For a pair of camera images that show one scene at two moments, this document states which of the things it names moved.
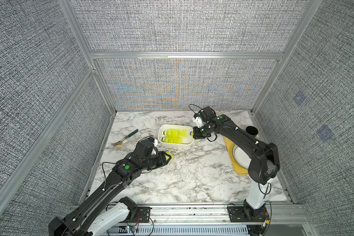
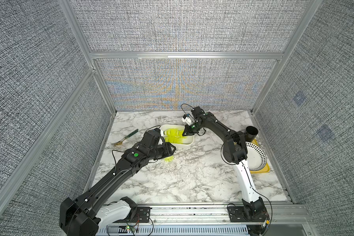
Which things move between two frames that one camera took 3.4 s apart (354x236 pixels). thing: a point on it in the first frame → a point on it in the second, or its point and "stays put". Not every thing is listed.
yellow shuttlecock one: [175, 132] stays put
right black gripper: [196, 135] → [188, 132]
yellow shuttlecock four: [168, 153] stays put
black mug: [252, 130] stays put
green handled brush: [120, 141] stays put
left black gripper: [162, 161] → [167, 150]
